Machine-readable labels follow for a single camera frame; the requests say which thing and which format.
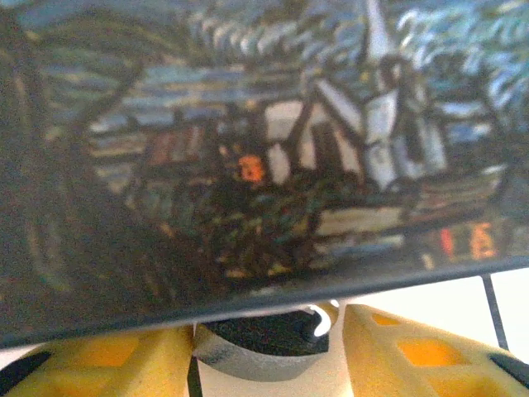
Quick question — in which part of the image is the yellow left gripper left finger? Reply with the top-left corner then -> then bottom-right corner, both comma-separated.
0,325 -> 195,397

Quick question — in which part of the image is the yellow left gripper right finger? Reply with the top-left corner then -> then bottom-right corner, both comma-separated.
344,303 -> 529,397

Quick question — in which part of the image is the small padlock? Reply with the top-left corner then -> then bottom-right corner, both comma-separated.
192,301 -> 342,382

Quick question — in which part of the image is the starry night painted box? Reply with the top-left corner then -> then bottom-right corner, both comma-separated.
0,0 -> 529,349

